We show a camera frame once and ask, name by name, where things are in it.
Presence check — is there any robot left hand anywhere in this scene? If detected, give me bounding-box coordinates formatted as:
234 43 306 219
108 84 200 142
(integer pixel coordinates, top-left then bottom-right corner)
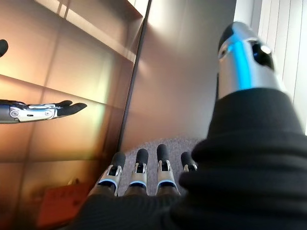
0 39 88 125

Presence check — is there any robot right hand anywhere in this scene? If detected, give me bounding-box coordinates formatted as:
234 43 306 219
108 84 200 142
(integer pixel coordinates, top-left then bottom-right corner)
64 21 307 230

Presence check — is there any white window curtain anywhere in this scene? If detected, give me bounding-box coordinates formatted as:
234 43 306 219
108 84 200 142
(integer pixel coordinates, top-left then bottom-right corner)
234 0 307 135

